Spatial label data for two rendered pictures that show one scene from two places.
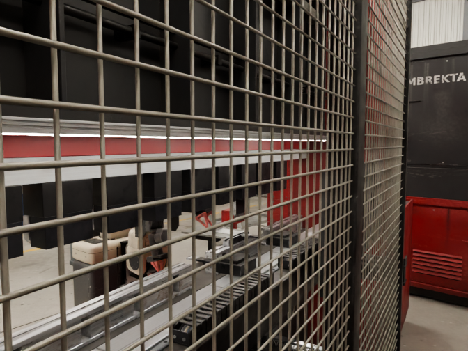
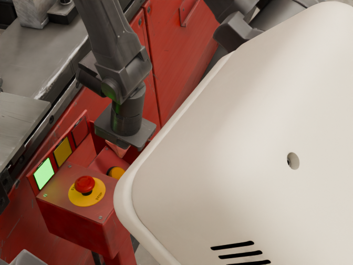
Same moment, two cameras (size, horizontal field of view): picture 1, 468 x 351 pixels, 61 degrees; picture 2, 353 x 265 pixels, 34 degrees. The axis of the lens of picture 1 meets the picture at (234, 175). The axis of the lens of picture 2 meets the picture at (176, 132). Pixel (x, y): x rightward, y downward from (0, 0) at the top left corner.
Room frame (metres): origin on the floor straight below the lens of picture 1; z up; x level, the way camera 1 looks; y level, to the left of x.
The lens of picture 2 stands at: (2.69, 0.41, 1.63)
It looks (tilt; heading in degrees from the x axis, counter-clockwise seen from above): 45 degrees down; 176
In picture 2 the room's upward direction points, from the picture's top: 7 degrees counter-clockwise
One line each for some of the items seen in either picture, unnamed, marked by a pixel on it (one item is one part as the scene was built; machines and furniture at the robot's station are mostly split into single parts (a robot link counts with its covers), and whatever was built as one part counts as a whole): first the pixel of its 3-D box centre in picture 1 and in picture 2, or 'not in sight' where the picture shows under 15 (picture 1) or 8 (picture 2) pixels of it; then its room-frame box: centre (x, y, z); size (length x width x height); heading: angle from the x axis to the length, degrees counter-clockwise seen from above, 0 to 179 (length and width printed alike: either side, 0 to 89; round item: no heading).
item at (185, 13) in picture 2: not in sight; (190, 5); (1.07, 0.62, 0.59); 0.15 x 0.02 x 0.07; 150
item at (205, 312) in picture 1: (230, 301); not in sight; (1.01, 0.01, 1.02); 0.44 x 0.06 x 0.04; 150
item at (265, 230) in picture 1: (283, 228); not in sight; (2.35, -0.30, 0.92); 0.50 x 0.06 x 0.10; 150
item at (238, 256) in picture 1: (217, 260); not in sight; (1.42, 0.06, 1.01); 0.26 x 0.12 x 0.05; 60
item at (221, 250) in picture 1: (233, 252); not in sight; (1.83, 0.00, 0.92); 0.39 x 0.06 x 0.10; 150
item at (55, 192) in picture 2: not in sight; (99, 183); (1.91, 0.30, 0.75); 0.20 x 0.16 x 0.18; 143
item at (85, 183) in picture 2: not in sight; (85, 187); (1.96, 0.28, 0.79); 0.04 x 0.04 x 0.04
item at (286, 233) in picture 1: (267, 236); not in sight; (1.79, -0.15, 1.01); 0.26 x 0.12 x 0.05; 60
